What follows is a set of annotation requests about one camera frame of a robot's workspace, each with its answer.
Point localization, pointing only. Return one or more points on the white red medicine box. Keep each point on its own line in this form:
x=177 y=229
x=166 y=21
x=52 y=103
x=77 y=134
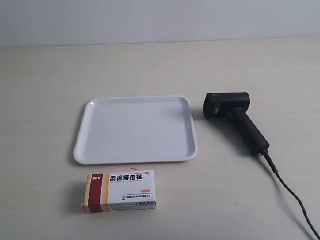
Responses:
x=122 y=191

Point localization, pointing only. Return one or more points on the white plastic tray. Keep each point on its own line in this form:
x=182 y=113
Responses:
x=136 y=130

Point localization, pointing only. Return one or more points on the black handheld barcode scanner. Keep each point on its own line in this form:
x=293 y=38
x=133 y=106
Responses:
x=233 y=106

